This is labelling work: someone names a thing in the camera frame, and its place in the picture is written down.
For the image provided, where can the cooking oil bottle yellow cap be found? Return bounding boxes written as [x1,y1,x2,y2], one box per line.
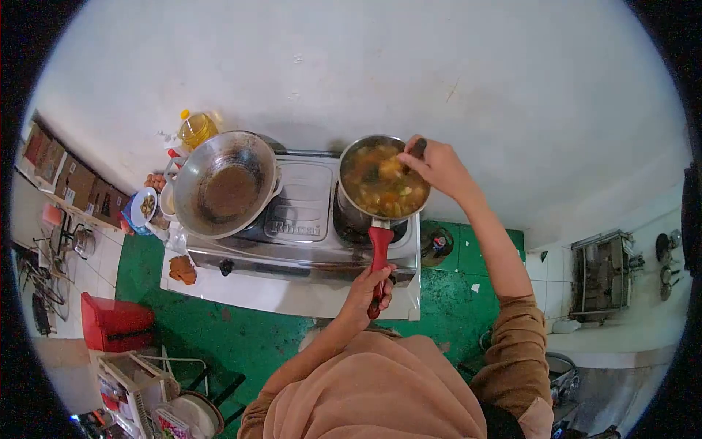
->
[177,109,221,153]

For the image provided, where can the metal dish rack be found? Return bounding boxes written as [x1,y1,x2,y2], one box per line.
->
[569,229,645,322]

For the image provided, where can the hanging pans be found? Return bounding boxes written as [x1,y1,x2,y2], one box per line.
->
[654,228,684,303]

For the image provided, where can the orange-brown cloth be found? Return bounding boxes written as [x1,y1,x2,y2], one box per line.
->
[168,255,197,285]

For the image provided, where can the person's right hand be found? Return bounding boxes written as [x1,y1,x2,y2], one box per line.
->
[397,134,479,205]

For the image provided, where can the vegetable soup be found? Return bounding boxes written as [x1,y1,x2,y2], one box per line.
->
[342,144,429,218]

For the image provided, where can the white stove stand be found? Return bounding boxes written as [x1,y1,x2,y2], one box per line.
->
[159,236,422,322]

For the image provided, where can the white plate with food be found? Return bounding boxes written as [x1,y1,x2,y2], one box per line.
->
[130,187,159,228]

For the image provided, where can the steel pot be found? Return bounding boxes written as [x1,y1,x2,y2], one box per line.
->
[545,351,580,408]

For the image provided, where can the person's left hand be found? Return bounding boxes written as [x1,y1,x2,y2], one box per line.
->
[341,263,397,331]

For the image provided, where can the person's right fingers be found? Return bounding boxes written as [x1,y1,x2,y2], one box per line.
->
[397,134,434,177]

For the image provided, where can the person's body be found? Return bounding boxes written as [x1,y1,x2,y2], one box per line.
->
[237,328,555,439]

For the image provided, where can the person's left thumb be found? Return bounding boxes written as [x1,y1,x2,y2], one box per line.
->
[364,263,397,282]

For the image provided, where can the steel wok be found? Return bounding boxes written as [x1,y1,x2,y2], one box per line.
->
[163,130,284,241]

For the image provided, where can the white bowl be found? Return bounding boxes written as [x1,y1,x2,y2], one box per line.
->
[158,181,177,217]

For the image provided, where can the steel saucepan with red handle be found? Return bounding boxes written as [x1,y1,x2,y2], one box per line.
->
[336,134,432,320]

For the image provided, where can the steel two-burner gas stove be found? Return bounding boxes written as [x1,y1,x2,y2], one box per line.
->
[185,148,422,287]

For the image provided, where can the row of cardboard boxes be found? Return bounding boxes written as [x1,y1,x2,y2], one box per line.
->
[21,122,131,229]

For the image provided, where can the steel kettle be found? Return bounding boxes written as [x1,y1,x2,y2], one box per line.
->
[70,224,97,260]

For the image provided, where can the white wire shelf rack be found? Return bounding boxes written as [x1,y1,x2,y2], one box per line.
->
[97,351,227,439]

